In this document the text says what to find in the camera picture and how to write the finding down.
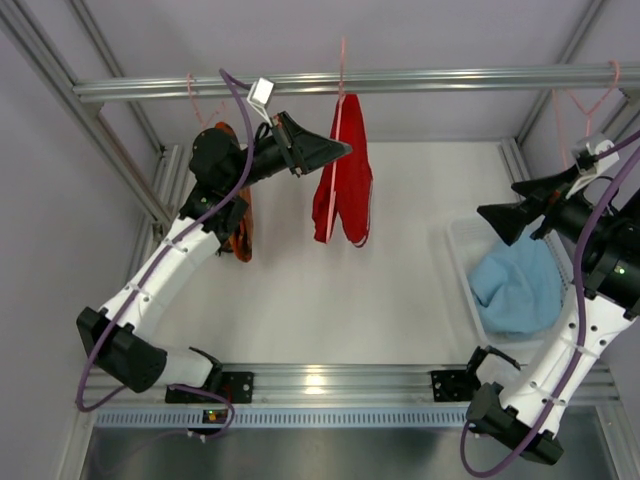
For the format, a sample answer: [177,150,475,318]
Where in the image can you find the red trousers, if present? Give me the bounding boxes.
[312,94,373,248]

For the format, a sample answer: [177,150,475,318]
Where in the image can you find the pink hanger of red trousers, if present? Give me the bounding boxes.
[319,37,349,244]

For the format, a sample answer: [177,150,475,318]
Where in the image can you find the light blue garment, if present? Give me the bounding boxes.
[467,236,565,338]

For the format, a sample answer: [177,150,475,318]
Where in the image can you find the pink hanger of blue garment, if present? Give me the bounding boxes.
[551,60,621,169]

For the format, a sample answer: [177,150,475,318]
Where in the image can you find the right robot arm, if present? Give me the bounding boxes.
[463,167,639,477]

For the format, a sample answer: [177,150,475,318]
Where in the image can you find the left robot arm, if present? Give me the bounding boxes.
[76,112,352,393]

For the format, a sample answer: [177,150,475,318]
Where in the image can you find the pink hanger with orange garment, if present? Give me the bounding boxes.
[186,73,226,130]

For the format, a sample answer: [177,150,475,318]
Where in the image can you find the white plastic basket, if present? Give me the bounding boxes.
[448,216,573,351]

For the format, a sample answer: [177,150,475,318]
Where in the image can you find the orange patterned garment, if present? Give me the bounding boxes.
[209,120,256,264]

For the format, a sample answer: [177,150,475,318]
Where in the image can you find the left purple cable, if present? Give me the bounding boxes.
[74,68,271,441]

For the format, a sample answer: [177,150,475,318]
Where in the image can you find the purple cable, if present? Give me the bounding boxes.
[459,134,640,476]
[74,68,271,441]

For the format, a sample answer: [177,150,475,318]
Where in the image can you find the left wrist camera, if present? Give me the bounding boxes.
[247,77,275,126]

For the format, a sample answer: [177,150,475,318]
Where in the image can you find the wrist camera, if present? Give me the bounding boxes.
[567,133,620,197]
[247,77,275,126]

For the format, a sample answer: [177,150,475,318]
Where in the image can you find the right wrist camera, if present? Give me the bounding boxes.
[567,133,620,197]

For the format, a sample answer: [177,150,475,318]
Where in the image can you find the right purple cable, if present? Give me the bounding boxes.
[459,134,640,476]

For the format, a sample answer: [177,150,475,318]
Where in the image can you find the aluminium hanging rail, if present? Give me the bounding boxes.
[72,62,639,103]

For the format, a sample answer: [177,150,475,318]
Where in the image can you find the left aluminium frame post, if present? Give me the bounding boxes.
[1,1,171,233]

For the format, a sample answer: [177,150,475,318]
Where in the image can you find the aluminium frame post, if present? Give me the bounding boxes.
[1,1,171,233]
[515,0,637,147]

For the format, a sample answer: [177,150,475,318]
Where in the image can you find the right aluminium frame post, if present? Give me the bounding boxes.
[515,0,637,147]

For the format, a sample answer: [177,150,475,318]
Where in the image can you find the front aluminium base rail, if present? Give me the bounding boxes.
[83,363,621,407]

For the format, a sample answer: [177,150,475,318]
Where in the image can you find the slotted cable duct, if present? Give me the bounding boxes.
[94,406,466,429]

